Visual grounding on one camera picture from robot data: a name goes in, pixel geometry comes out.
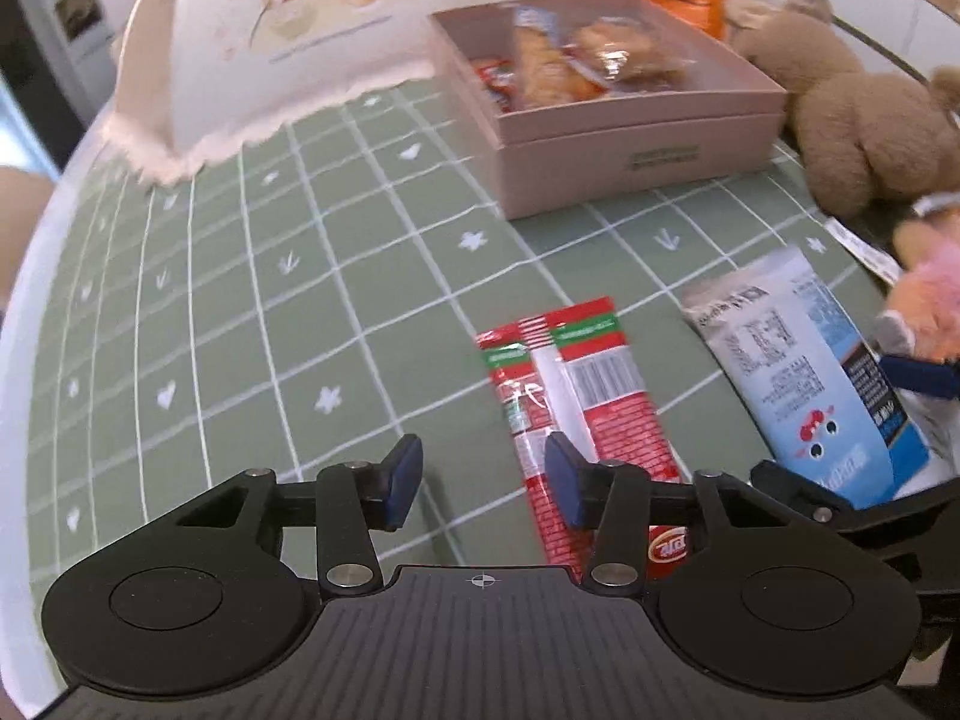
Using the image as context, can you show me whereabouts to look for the brown plush bear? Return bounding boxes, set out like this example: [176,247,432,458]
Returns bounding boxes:
[724,0,960,215]

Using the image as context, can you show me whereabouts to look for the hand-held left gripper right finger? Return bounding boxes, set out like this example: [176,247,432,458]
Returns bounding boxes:
[544,431,796,601]

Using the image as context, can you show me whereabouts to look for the bread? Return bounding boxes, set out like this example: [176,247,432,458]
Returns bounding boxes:
[566,19,687,95]

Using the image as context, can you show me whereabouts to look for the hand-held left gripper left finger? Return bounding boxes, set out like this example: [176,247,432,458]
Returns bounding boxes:
[174,433,425,601]

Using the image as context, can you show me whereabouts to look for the blue white snack packet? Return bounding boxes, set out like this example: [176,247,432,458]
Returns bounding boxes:
[679,244,931,509]

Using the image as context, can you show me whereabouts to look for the long bread stick packet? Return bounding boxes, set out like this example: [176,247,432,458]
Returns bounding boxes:
[510,6,601,110]

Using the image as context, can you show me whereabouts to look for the pink plush toy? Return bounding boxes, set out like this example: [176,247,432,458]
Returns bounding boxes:
[874,191,960,361]

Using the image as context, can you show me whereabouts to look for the pink cardboard box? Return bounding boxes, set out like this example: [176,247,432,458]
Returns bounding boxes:
[427,0,788,220]

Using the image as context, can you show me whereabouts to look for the white fabric tag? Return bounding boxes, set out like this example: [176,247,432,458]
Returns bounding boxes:
[823,216,905,287]

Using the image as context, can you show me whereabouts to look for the green checked tablecloth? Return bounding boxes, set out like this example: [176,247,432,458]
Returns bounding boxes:
[26,75,931,593]

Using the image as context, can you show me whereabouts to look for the white cartoon print food cover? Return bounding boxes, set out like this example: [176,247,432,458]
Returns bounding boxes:
[101,0,556,185]

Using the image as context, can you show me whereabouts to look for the red packet with orange picture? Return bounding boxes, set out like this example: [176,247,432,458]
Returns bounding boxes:
[471,58,522,115]

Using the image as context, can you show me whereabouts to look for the red wafer packet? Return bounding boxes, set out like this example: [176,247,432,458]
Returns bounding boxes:
[476,298,695,582]

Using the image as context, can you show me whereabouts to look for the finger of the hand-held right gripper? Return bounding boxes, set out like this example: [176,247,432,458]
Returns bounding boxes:
[877,354,960,398]
[750,457,960,565]

